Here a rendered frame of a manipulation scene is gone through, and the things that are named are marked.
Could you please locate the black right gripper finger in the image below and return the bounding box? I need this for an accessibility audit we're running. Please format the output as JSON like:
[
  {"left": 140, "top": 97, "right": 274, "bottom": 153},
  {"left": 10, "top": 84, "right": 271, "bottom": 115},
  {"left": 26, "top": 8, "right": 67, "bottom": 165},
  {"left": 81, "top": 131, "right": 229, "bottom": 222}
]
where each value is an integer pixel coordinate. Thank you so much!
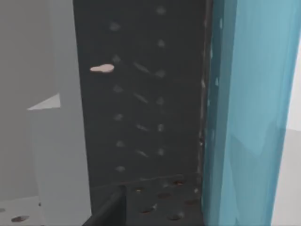
[{"left": 81, "top": 185, "right": 127, "bottom": 226}]

